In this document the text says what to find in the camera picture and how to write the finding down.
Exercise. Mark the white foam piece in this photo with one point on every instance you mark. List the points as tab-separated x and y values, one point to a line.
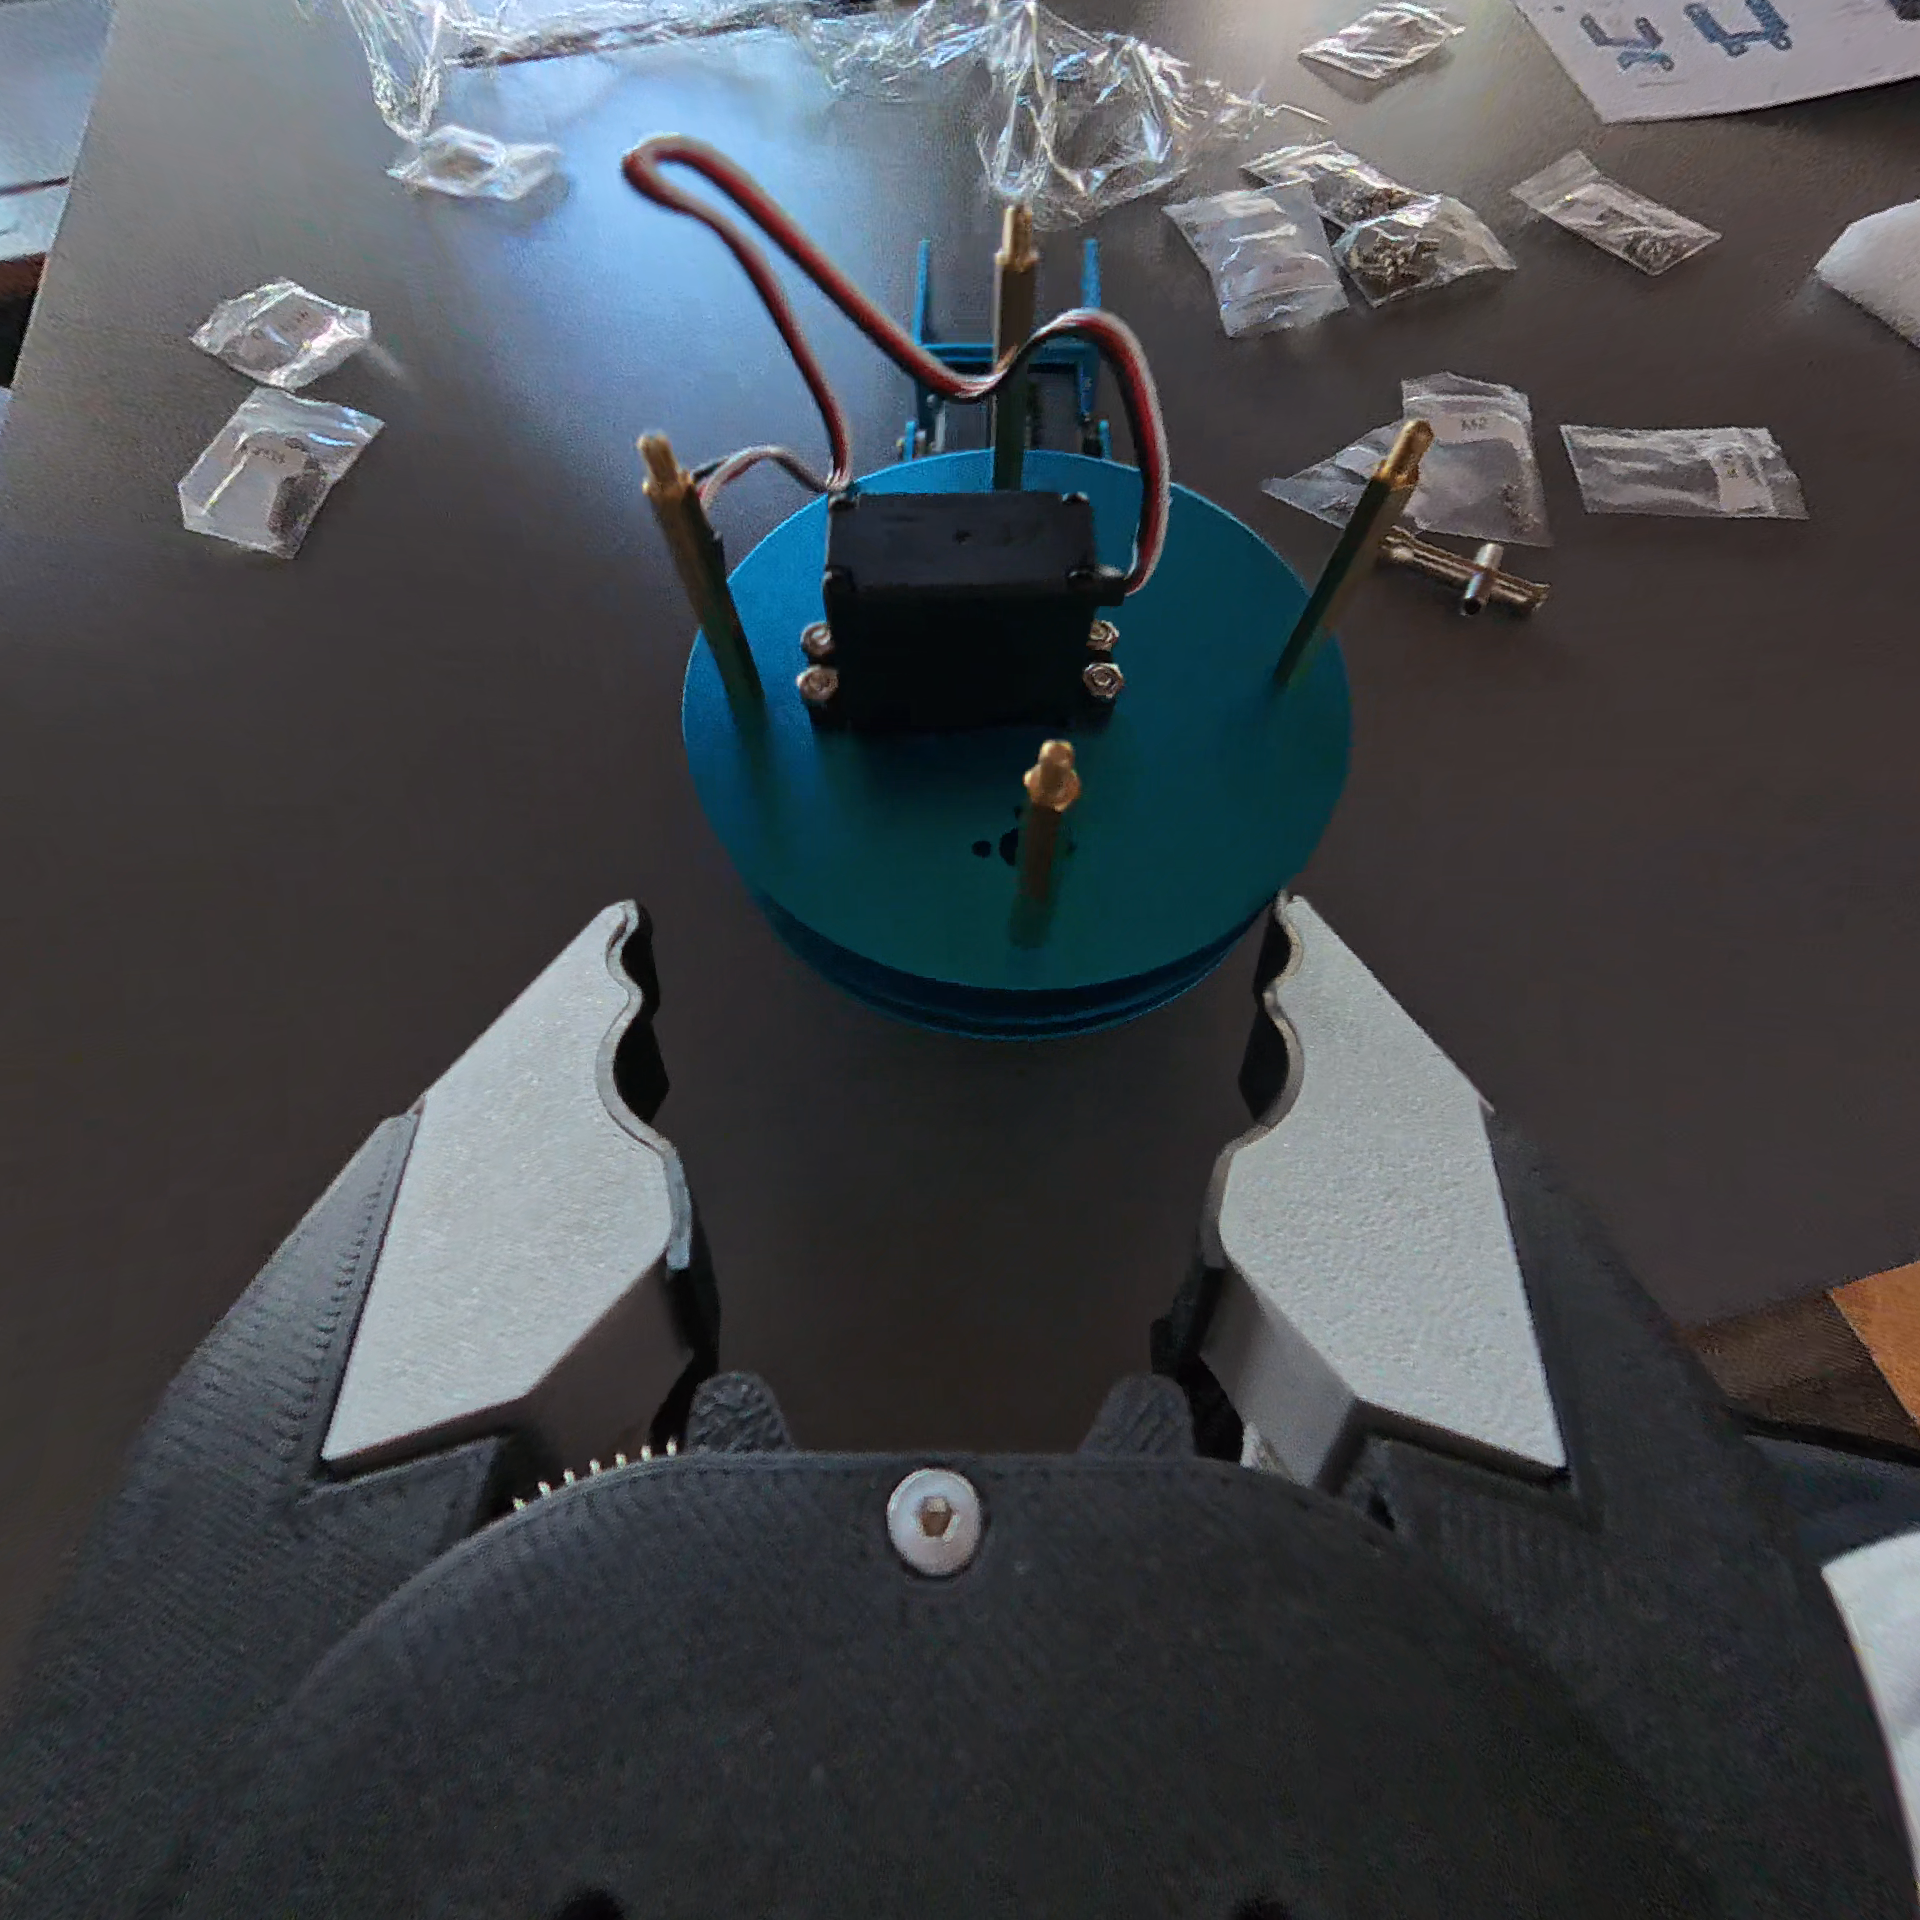
1875	270

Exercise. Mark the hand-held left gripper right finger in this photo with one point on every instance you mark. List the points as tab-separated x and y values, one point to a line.
1380	1200

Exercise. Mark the small clear plastic bag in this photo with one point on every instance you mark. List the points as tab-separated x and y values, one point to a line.
1259	262
1418	248
1380	38
1327	481
1478	449
478	162
270	472
284	332
1614	209
1319	172
1679	472

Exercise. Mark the person's white shirt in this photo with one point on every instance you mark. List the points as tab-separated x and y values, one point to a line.
1883	1619

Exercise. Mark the dark desk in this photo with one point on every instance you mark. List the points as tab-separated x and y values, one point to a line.
301	899

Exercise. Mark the white printed paper sheet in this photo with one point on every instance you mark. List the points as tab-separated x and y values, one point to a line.
1726	60

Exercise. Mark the blue hobby robot arm base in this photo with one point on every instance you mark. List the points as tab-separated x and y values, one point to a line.
1201	748

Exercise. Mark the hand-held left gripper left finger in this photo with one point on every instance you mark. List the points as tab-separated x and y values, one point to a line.
512	1215

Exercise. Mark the metal cross wrench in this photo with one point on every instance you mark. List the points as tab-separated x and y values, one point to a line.
1462	577

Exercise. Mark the crumpled clear plastic wrap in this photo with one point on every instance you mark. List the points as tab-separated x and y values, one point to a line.
1082	119

